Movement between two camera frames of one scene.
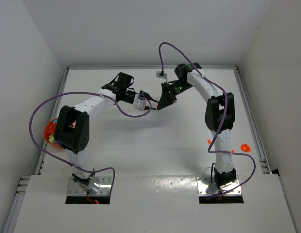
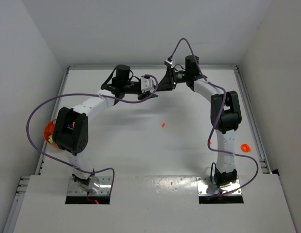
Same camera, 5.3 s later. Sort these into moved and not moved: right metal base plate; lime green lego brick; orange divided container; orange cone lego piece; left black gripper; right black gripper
Moved: left black gripper; right black gripper
Not moved: right metal base plate; orange cone lego piece; lime green lego brick; orange divided container
